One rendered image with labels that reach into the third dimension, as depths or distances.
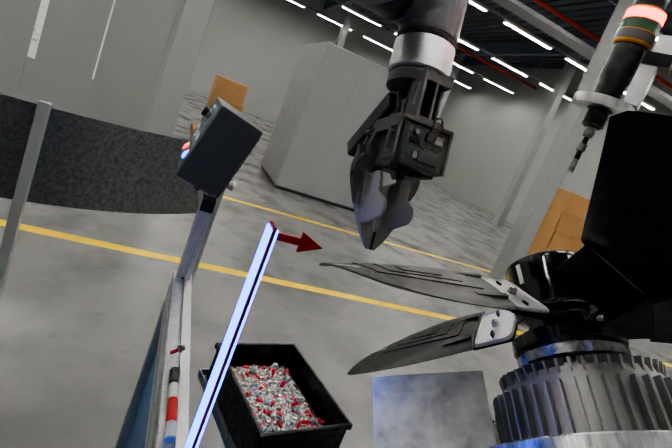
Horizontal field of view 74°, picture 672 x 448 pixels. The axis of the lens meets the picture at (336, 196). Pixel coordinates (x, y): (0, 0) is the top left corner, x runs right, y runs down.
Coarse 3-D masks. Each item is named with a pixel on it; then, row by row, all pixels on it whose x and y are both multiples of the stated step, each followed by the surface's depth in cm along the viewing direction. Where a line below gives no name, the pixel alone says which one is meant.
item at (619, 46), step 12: (624, 48) 54; (636, 48) 53; (612, 60) 55; (624, 60) 54; (636, 60) 54; (612, 72) 54; (624, 72) 54; (600, 84) 55; (612, 84) 54; (624, 84) 54; (612, 96) 54; (588, 108) 57; (600, 108) 55; (588, 120) 56; (600, 120) 55
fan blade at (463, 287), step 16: (352, 272) 48; (368, 272) 49; (384, 272) 52; (400, 272) 54; (416, 272) 56; (432, 272) 58; (448, 272) 60; (464, 272) 62; (400, 288) 44; (416, 288) 47; (432, 288) 50; (448, 288) 53; (464, 288) 55; (480, 288) 57; (496, 288) 59; (480, 304) 51; (496, 304) 53; (512, 304) 55
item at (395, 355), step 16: (448, 320) 82; (464, 320) 76; (480, 320) 73; (416, 336) 80; (432, 336) 76; (448, 336) 73; (464, 336) 70; (384, 352) 80; (400, 352) 76; (416, 352) 73; (432, 352) 71; (448, 352) 69; (352, 368) 78; (368, 368) 75; (384, 368) 73
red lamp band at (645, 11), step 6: (636, 6) 53; (642, 6) 53; (630, 12) 54; (636, 12) 53; (642, 12) 53; (648, 12) 52; (654, 12) 52; (660, 12) 52; (654, 18) 52; (660, 18) 52
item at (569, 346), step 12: (540, 348) 57; (552, 348) 56; (564, 348) 55; (576, 348) 54; (588, 348) 54; (600, 348) 54; (612, 348) 54; (624, 348) 55; (528, 360) 58; (540, 360) 58; (564, 360) 58; (576, 360) 57
